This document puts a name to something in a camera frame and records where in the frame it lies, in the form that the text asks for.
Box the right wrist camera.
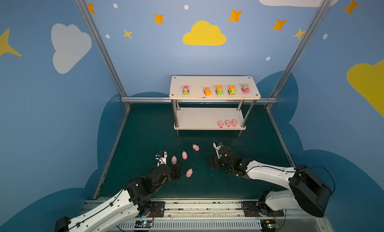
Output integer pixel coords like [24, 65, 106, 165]
[213, 141, 224, 151]

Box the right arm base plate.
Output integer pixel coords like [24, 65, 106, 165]
[241, 201, 285, 217]

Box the left aluminium frame post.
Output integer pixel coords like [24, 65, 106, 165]
[74, 0, 127, 98]

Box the aluminium frame post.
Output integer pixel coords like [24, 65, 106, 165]
[266, 0, 332, 111]
[74, 0, 127, 98]

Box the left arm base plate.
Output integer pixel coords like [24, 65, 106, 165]
[140, 201, 165, 218]

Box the controller board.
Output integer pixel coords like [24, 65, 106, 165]
[135, 221, 154, 229]
[260, 220, 278, 232]

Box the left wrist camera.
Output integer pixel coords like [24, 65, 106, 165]
[156, 151, 168, 167]

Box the orange green toy truck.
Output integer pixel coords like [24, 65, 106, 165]
[228, 85, 236, 96]

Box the pink green toy car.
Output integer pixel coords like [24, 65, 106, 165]
[242, 84, 250, 94]

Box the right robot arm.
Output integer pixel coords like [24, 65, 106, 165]
[210, 142, 333, 218]

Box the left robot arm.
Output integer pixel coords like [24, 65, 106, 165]
[55, 164, 181, 232]

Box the white two-tier shelf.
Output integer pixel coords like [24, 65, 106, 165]
[169, 76, 261, 131]

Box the orange green toy car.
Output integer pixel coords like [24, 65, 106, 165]
[216, 85, 223, 96]

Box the left controller board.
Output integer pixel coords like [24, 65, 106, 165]
[135, 221, 154, 229]

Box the right aluminium frame post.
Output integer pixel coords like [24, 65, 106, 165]
[266, 0, 332, 111]

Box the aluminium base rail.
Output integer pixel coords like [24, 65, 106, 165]
[82, 199, 333, 232]

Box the rear aluminium crossbar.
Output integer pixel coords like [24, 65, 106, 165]
[121, 96, 279, 104]

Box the pink green toy truck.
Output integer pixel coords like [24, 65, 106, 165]
[183, 86, 190, 96]

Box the right controller board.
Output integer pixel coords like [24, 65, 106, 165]
[260, 220, 278, 232]

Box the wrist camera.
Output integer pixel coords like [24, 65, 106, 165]
[156, 151, 168, 167]
[213, 141, 224, 151]

